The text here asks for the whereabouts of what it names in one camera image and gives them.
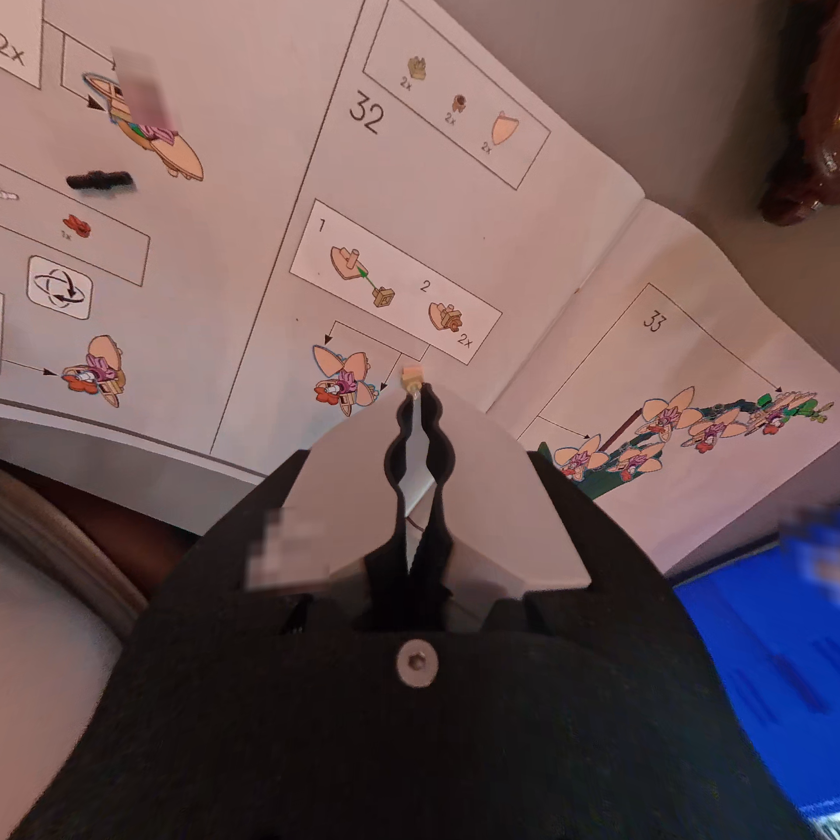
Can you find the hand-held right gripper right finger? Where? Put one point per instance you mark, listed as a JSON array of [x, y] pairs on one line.
[[499, 499]]

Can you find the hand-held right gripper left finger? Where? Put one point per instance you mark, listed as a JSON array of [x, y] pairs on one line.
[[341, 485]]

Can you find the small tan brick piece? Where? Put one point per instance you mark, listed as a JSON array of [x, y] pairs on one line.
[[412, 379]]

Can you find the building instruction booklet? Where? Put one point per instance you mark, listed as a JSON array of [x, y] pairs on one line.
[[407, 216]]

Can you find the grey round tray rim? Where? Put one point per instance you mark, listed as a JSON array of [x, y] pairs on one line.
[[59, 544]]

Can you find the blue plastic box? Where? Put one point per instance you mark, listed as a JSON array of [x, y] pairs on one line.
[[768, 676]]

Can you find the small black brick piece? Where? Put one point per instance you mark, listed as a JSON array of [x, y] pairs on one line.
[[100, 180]]

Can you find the dark brown glossy object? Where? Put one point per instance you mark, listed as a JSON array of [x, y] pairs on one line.
[[804, 118]]

